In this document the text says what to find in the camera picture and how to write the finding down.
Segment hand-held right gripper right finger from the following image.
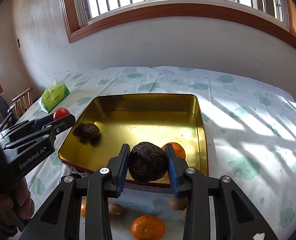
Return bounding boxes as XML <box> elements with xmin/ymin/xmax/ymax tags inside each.
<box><xmin>164</xmin><ymin>145</ymin><xmax>278</xmax><ymax>240</ymax></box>

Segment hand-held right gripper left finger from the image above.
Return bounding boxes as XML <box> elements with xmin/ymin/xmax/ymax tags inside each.
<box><xmin>26</xmin><ymin>144</ymin><xmax>131</xmax><ymax>240</ymax></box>

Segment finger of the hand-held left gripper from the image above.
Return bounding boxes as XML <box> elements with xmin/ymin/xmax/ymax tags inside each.
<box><xmin>0</xmin><ymin>114</ymin><xmax>55</xmax><ymax>141</ymax></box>
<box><xmin>4</xmin><ymin>114</ymin><xmax>76</xmax><ymax>153</ymax></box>

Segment red tomato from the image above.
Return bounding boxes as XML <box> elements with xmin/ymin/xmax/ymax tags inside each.
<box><xmin>53</xmin><ymin>107</ymin><xmax>70</xmax><ymax>120</ymax></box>

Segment large dark wrinkled passion fruit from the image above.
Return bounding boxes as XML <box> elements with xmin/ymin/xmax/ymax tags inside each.
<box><xmin>128</xmin><ymin>142</ymin><xmax>168</xmax><ymax>183</ymax></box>

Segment gold metal tin tray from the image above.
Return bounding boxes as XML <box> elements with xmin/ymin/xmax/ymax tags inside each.
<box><xmin>57</xmin><ymin>94</ymin><xmax>209</xmax><ymax>189</ymax></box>

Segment person's left hand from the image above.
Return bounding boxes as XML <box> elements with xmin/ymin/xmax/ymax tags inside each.
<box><xmin>0</xmin><ymin>176</ymin><xmax>35</xmax><ymax>238</ymax></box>

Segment wooden chair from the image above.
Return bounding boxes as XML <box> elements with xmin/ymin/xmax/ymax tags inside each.
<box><xmin>8</xmin><ymin>87</ymin><xmax>34</xmax><ymax>120</ymax></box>

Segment dark furniture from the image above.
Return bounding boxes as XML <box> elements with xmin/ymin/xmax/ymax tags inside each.
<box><xmin>0</xmin><ymin>96</ymin><xmax>14</xmax><ymax>130</ymax></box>

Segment small dark wrinkled passion fruit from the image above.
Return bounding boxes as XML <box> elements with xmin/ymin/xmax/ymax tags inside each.
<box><xmin>82</xmin><ymin>123</ymin><xmax>100</xmax><ymax>138</ymax></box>

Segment green tissue pack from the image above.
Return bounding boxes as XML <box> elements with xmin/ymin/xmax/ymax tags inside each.
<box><xmin>38</xmin><ymin>77</ymin><xmax>70</xmax><ymax>114</ymax></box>

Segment white cloud print tablecloth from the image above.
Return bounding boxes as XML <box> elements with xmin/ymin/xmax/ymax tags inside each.
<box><xmin>0</xmin><ymin>66</ymin><xmax>296</xmax><ymax>240</ymax></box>

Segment wooden framed barred window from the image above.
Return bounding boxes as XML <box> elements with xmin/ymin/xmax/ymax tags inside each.
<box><xmin>57</xmin><ymin>0</ymin><xmax>296</xmax><ymax>54</ymax></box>

